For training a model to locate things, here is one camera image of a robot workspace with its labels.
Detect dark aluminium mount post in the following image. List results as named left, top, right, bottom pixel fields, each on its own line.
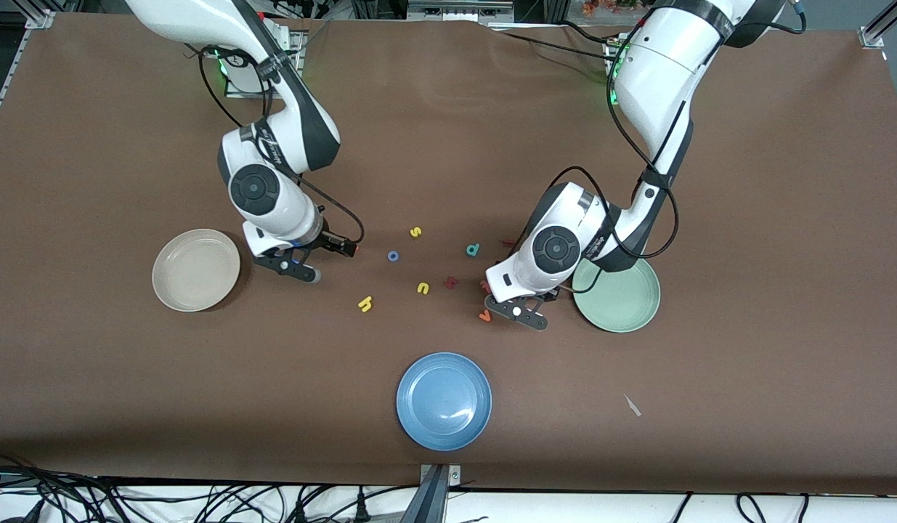
left=407, top=465, right=450, bottom=523

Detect orange flowers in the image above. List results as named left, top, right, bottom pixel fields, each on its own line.
left=583, top=0, right=641, bottom=17

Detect aluminium table frame rail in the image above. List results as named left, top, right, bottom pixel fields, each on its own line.
left=857, top=0, right=897, bottom=50
left=0, top=7, right=57, bottom=146

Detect blue plate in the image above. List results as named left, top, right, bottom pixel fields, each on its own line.
left=395, top=352, right=493, bottom=453

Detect light green plate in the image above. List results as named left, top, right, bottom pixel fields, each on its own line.
left=572, top=256, right=662, bottom=334

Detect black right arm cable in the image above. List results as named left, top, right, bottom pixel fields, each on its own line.
left=198, top=44, right=365, bottom=248

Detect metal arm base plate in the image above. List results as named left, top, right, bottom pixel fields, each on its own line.
left=603, top=40, right=627, bottom=106
left=224, top=44, right=305, bottom=99

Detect brown paper table cover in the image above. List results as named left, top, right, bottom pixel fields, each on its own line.
left=0, top=13, right=897, bottom=496

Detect silver mount bracket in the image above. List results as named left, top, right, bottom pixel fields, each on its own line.
left=419, top=463, right=463, bottom=487

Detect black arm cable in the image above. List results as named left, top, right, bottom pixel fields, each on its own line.
left=198, top=44, right=365, bottom=248
left=517, top=69, right=683, bottom=309

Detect beige brown plate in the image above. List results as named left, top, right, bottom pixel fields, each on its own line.
left=151, top=228, right=242, bottom=313

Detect silver frame bar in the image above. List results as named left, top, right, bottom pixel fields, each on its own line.
left=407, top=0, right=516, bottom=24

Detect black base cable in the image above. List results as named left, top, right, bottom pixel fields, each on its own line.
left=557, top=20, right=627, bottom=53
left=488, top=28, right=623, bottom=62

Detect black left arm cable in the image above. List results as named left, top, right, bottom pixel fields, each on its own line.
left=517, top=69, right=683, bottom=309

